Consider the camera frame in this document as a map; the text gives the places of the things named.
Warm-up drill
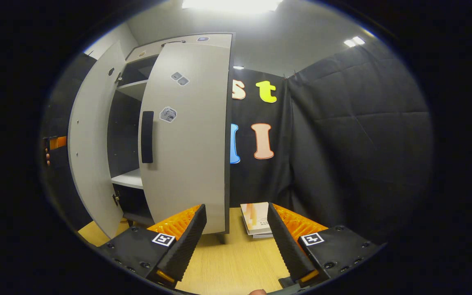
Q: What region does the beige book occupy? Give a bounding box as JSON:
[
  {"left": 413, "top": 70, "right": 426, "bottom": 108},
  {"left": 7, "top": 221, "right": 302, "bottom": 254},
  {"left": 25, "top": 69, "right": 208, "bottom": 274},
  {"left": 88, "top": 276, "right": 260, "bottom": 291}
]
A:
[{"left": 240, "top": 202, "right": 272, "bottom": 235}]

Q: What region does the large ceiling light panel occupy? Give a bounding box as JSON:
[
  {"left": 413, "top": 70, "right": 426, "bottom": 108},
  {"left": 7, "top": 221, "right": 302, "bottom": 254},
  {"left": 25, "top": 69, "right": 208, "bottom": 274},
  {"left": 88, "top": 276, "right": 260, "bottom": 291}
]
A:
[{"left": 182, "top": 0, "right": 284, "bottom": 13}]

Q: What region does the grey white cabinet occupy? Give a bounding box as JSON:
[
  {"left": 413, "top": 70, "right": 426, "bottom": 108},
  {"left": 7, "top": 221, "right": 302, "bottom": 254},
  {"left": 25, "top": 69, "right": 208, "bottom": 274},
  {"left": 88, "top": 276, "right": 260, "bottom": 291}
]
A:
[{"left": 107, "top": 33, "right": 236, "bottom": 234}]

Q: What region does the black backdrop cloth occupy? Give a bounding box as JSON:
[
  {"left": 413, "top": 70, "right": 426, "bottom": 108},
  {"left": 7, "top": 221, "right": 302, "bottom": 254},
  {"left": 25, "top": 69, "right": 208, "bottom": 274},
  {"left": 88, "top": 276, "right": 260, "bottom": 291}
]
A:
[{"left": 229, "top": 68, "right": 294, "bottom": 209}]

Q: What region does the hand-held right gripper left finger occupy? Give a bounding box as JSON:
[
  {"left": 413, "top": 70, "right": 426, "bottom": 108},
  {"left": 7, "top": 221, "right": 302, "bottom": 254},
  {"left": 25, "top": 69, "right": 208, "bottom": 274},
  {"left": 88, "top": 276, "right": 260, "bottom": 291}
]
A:
[{"left": 97, "top": 204, "right": 207, "bottom": 288}]

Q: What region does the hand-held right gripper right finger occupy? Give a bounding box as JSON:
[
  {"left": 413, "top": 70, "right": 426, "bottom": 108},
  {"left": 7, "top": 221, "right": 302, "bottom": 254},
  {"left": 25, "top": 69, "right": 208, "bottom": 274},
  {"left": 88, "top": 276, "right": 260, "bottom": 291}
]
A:
[{"left": 267, "top": 202, "right": 384, "bottom": 288}]

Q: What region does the dark quilted cloth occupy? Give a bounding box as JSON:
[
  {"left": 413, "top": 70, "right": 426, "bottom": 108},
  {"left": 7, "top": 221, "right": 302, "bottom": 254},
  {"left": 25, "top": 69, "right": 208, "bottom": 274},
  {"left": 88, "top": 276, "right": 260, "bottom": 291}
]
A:
[{"left": 285, "top": 39, "right": 433, "bottom": 246}]

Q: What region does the white cabinet door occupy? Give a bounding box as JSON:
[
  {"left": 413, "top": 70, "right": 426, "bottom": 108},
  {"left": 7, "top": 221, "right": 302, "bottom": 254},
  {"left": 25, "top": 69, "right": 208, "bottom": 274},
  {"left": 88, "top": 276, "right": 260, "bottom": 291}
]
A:
[
  {"left": 138, "top": 42, "right": 233, "bottom": 236},
  {"left": 67, "top": 40, "right": 127, "bottom": 239}
]

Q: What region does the white cabinet shelf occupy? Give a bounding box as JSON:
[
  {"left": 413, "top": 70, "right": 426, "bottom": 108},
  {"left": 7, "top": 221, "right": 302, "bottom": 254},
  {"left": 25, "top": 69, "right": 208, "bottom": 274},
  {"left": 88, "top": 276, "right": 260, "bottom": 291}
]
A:
[
  {"left": 116, "top": 80, "right": 148, "bottom": 102},
  {"left": 111, "top": 168, "right": 144, "bottom": 190}
]

